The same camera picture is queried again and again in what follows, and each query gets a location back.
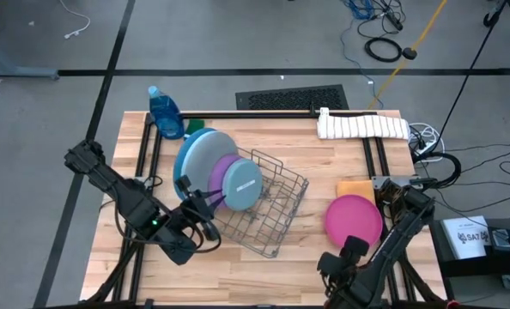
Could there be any green and yellow sponge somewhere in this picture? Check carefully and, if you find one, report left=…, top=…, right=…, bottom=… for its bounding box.
left=184, top=118, right=206, bottom=136

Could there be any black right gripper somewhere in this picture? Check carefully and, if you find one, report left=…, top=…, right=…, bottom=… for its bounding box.
left=317, top=234, right=371, bottom=281

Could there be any thin black looped cable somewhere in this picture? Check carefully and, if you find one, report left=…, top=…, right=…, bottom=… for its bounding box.
left=434, top=141, right=510, bottom=215

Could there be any black floor vent grate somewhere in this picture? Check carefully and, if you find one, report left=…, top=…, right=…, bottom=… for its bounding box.
left=234, top=83, right=350, bottom=112

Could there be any white SA7 booklet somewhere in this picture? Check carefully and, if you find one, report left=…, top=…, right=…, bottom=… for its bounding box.
left=440, top=215, right=493, bottom=261

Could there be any grey table leg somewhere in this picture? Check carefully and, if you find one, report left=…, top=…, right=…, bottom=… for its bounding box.
left=0, top=33, right=60, bottom=82

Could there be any white power strip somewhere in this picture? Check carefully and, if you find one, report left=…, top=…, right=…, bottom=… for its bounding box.
left=408, top=122, right=446, bottom=163

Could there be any small light blue plate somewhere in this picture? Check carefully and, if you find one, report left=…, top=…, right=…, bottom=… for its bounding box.
left=221, top=158, right=264, bottom=213

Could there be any large pale grey plate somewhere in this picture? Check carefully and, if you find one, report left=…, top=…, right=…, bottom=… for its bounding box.
left=180, top=130, right=240, bottom=199

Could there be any white striped rolled towel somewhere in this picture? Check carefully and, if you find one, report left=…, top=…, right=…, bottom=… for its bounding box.
left=315, top=106, right=411, bottom=142

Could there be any yellow hanging strap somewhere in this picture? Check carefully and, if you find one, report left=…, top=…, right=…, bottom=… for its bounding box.
left=366, top=0, right=449, bottom=111

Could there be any white floor cable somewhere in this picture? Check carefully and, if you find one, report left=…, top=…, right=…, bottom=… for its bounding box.
left=58, top=0, right=92, bottom=41

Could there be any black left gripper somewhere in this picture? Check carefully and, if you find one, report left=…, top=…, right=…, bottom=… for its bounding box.
left=174, top=174, right=228, bottom=222

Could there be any blue dish soap bottle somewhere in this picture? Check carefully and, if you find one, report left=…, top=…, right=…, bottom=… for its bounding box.
left=147, top=85, right=186, bottom=141

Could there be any large pale green plate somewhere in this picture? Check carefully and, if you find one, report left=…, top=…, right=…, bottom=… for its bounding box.
left=177, top=128, right=222, bottom=199

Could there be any blue floor cable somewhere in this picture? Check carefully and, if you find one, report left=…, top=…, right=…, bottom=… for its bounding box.
left=339, top=0, right=386, bottom=109

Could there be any pink plate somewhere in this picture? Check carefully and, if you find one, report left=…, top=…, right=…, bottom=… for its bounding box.
left=324, top=194, right=384, bottom=249

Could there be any black slanted pole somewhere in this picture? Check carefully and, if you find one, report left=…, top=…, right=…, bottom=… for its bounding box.
left=434, top=0, right=510, bottom=156

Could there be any black coiled floor cable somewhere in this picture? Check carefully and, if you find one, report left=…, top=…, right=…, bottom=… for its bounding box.
left=362, top=36, right=404, bottom=64

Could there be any black caster wheel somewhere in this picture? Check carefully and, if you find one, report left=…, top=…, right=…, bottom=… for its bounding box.
left=483, top=7, right=503, bottom=28

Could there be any black aluminium table frame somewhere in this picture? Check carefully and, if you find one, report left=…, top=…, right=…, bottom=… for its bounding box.
left=78, top=110, right=450, bottom=309

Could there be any purple plate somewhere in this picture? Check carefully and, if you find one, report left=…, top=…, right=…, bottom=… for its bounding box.
left=207, top=153, right=244, bottom=210

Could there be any black side box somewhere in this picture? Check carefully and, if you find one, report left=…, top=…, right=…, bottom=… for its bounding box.
left=428, top=215, right=510, bottom=301

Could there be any large dark blue plate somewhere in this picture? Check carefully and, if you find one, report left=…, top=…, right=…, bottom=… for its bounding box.
left=172, top=126, right=217, bottom=201

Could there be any grey wire dish rack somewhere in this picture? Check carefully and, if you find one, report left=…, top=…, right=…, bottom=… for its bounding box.
left=210, top=147, right=311, bottom=259

